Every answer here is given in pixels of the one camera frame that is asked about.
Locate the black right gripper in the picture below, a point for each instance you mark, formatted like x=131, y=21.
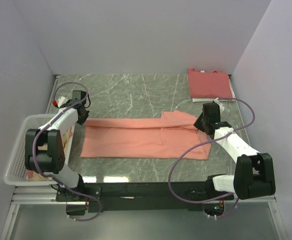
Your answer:
x=197, y=123

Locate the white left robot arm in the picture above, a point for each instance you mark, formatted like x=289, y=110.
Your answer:
x=44, y=151

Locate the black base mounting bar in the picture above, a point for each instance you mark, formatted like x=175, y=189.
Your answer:
x=137, y=196

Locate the salmon pink t-shirt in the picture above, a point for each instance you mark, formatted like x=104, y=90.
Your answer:
x=166, y=137

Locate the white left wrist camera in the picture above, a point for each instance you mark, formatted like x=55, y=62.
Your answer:
x=60, y=102

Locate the folded red t-shirt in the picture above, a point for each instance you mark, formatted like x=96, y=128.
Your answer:
x=208, y=84

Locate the beige t-shirt in basket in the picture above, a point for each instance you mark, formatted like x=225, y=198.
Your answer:
x=66, y=141

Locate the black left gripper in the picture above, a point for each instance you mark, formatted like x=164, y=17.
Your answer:
x=82, y=121

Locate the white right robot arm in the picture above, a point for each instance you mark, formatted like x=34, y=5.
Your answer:
x=254, y=174

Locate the white plastic laundry basket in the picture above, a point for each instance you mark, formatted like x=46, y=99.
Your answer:
x=17, y=174

